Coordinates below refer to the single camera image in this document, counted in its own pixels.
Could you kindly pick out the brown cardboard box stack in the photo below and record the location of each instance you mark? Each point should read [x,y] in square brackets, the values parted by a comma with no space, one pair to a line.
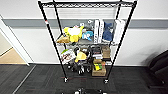
[105,52]

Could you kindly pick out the green yellow pack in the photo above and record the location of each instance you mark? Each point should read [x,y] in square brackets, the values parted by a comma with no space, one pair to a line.
[98,66]

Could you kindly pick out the tall white box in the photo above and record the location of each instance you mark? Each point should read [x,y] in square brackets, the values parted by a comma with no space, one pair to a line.
[101,31]
[96,31]

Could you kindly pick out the wide white box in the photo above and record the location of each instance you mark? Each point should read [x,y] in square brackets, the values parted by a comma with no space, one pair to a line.
[118,31]

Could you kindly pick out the black box stack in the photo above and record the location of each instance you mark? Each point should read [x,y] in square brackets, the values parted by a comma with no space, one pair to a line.
[96,52]

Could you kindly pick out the black chair cart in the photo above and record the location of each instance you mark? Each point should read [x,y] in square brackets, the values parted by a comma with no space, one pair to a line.
[160,66]

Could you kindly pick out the light blue plush toy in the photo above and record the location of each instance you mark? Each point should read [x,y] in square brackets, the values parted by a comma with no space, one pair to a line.
[87,35]

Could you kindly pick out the black toy figures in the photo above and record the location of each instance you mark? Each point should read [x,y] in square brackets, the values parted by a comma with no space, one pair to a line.
[79,68]

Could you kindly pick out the yellow black plush toy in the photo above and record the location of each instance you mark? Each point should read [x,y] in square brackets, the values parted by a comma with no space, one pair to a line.
[80,56]

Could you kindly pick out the white door frame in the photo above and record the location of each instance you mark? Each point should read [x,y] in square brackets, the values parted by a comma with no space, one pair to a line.
[16,41]

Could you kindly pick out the small grey plush toy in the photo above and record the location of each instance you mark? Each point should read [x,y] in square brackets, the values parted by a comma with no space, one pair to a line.
[90,24]

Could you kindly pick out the tan plush toy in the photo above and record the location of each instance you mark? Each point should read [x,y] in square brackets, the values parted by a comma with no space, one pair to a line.
[63,39]

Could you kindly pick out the open cardboard box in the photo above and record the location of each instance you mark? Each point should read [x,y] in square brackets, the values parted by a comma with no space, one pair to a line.
[99,73]

